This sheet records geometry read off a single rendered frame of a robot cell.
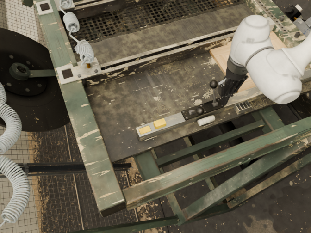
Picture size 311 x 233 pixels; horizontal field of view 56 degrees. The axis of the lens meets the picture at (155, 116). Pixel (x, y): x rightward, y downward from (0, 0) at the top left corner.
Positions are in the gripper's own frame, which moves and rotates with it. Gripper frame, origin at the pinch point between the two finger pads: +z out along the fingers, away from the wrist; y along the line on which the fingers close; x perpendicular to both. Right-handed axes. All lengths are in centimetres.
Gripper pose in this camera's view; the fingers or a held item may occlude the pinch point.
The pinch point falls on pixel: (225, 98)
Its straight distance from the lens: 127.5
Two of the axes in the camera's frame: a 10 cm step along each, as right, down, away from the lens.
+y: 9.2, -3.1, 2.3
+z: -0.4, 5.2, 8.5
